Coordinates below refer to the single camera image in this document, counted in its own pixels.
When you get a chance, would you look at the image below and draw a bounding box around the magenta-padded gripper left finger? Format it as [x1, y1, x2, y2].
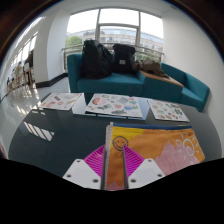
[62, 145, 108, 191]

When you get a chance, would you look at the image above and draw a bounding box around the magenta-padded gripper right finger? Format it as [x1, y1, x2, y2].
[121, 145, 166, 190]

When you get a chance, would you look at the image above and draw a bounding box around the orange pink cartoon towel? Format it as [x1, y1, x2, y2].
[101, 121, 206, 192]

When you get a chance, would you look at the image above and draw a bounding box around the printed sticker sheet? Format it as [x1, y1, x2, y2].
[84, 93, 144, 119]
[147, 99, 190, 123]
[38, 92, 83, 112]

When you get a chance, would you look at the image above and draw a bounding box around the wooden top corner table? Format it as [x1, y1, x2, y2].
[138, 69, 185, 104]

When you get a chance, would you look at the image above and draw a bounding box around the teal sofa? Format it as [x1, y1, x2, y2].
[66, 53, 146, 98]
[159, 62, 211, 112]

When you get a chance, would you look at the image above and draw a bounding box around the brown jacket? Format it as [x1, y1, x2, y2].
[132, 58, 170, 79]

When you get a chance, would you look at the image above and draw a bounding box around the bulky black backpack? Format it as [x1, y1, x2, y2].
[81, 39, 114, 80]

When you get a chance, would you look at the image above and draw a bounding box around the black backpack with label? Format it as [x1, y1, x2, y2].
[112, 43, 137, 75]

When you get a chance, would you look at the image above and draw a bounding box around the person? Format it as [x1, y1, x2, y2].
[25, 49, 35, 69]

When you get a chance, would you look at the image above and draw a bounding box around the metal window railing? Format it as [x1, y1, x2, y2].
[61, 43, 165, 71]

